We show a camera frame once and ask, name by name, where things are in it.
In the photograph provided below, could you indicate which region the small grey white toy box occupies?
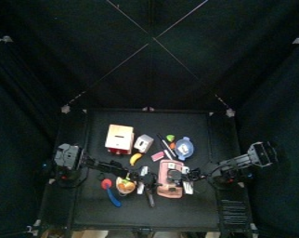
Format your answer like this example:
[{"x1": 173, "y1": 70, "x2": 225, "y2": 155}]
[{"x1": 131, "y1": 134, "x2": 154, "y2": 154}]

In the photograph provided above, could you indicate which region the blue spatula with red head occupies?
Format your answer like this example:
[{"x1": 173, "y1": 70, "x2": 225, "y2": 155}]
[{"x1": 99, "y1": 178, "x2": 123, "y2": 208}]

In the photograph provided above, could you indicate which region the small pink block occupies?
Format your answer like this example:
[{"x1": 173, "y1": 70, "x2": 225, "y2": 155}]
[{"x1": 149, "y1": 151, "x2": 166, "y2": 163}]

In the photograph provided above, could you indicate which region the pink cutting board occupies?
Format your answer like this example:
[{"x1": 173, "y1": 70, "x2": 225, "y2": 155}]
[{"x1": 155, "y1": 159, "x2": 185, "y2": 199}]

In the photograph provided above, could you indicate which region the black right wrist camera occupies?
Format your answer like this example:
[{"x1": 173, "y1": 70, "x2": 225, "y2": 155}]
[{"x1": 166, "y1": 169, "x2": 183, "y2": 186}]

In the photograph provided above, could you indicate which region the blue toy bowl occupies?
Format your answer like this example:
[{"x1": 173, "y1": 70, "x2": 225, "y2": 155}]
[{"x1": 173, "y1": 136, "x2": 195, "y2": 162}]

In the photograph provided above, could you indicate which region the yellow toy banana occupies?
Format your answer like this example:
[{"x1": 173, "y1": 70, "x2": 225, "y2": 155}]
[{"x1": 129, "y1": 152, "x2": 143, "y2": 166}]

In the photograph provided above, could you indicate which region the black ribbed side plate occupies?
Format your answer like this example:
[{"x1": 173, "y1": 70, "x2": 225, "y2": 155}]
[{"x1": 219, "y1": 199, "x2": 250, "y2": 231}]

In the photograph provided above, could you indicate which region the black toy frying pan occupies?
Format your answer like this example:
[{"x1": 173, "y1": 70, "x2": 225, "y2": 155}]
[{"x1": 139, "y1": 173, "x2": 157, "y2": 208}]

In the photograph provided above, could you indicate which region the thin diagonal brace wire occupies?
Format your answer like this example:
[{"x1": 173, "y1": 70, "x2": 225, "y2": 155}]
[
  {"x1": 105, "y1": 0, "x2": 231, "y2": 110},
  {"x1": 66, "y1": 0, "x2": 209, "y2": 106}
]

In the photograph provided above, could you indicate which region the thin black stick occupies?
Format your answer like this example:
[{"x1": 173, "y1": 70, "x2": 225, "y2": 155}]
[{"x1": 155, "y1": 133, "x2": 177, "y2": 157}]

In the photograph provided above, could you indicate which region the cream bowl with toy fruit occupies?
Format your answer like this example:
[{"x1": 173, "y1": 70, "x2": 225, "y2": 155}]
[{"x1": 114, "y1": 176, "x2": 137, "y2": 197}]

